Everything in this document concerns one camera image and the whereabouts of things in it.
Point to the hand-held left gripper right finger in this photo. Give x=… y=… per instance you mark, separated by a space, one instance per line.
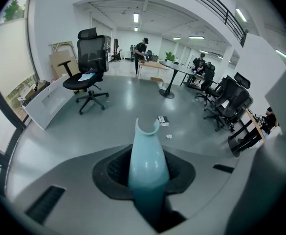
x=182 y=175

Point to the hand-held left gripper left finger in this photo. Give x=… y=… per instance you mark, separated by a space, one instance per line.
x=108 y=177

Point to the white paper trash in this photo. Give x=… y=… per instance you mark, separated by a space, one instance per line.
x=169 y=136

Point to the black and white box trash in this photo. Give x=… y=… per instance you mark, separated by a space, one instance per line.
x=163 y=121

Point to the wooden desk with black legs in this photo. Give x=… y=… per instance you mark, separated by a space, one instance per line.
x=256 y=125

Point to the white desk panel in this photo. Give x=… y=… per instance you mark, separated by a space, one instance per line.
x=47 y=101

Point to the open cardboard box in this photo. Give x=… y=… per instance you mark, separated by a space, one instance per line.
x=157 y=81

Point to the light blue cloth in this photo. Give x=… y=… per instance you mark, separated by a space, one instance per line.
x=87 y=77

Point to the dark folded cloth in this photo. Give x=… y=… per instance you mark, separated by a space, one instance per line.
x=90 y=70

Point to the wooden table with white legs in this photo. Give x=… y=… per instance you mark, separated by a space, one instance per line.
x=152 y=65

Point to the pile of boxes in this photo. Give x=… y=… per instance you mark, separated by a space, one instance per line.
x=36 y=88

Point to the green potted plant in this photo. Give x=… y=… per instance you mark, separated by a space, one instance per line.
x=170 y=56

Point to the black mesh office chair with headrest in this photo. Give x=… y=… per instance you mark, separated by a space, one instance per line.
x=89 y=57

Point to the brown cardboard sheets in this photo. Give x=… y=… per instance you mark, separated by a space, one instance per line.
x=64 y=62

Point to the white low cabinet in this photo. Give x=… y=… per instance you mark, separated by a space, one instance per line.
x=128 y=55

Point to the black tall cabinet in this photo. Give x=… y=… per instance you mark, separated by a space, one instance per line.
x=106 y=53

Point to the black balcony railing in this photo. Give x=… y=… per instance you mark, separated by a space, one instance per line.
x=228 y=16

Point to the round black pedestal table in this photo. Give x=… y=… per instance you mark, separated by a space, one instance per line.
x=175 y=67

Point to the light wooden frame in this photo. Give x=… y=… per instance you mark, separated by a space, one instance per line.
x=59 y=45

